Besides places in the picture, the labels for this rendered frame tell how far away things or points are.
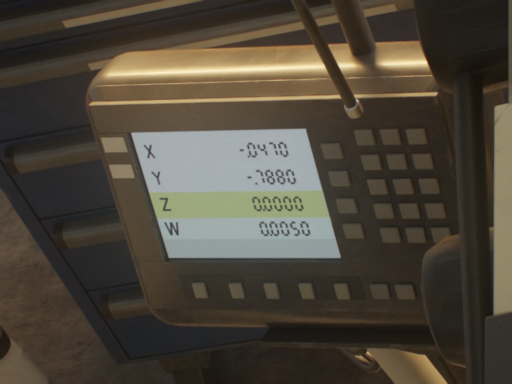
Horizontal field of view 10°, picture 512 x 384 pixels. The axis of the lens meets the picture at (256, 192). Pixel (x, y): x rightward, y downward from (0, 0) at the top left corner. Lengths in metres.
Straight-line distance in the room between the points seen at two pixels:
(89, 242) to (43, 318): 0.59
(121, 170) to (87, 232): 1.19
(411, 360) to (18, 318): 1.72
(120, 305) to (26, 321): 0.51
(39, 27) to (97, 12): 0.07
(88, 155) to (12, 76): 0.15
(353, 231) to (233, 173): 0.11
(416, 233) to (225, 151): 0.16
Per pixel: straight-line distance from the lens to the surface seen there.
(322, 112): 2.19
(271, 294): 2.30
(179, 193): 2.30
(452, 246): 1.44
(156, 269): 2.34
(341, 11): 2.18
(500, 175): 1.23
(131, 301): 3.59
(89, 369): 3.98
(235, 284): 2.31
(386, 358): 2.44
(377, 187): 2.21
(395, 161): 2.19
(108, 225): 3.49
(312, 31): 1.55
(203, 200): 2.29
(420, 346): 2.29
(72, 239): 3.51
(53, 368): 4.01
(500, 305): 1.18
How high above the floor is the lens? 2.74
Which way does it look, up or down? 42 degrees down
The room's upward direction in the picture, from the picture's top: 30 degrees counter-clockwise
